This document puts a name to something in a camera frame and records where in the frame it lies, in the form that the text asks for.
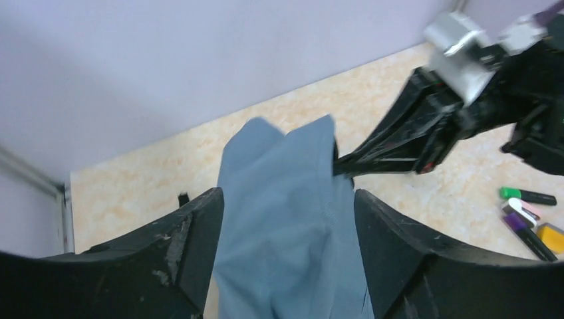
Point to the green cap black marker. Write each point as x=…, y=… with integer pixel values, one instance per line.
x=527, y=196

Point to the yellow grey sharpener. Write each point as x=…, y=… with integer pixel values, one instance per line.
x=551, y=236

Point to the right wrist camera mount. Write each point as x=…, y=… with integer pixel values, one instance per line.
x=466, y=59

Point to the purple cap black marker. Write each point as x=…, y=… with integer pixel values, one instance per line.
x=529, y=238

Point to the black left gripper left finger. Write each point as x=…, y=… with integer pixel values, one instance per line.
x=160, y=270

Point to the blue student backpack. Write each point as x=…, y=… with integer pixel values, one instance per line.
x=288, y=246

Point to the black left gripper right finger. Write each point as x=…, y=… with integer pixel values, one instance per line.
x=414, y=271

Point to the aluminium frame rail left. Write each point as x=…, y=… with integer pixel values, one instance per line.
x=59, y=191

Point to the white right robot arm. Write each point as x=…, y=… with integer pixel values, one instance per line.
x=526, y=92

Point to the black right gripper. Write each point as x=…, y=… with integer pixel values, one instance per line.
x=415, y=135

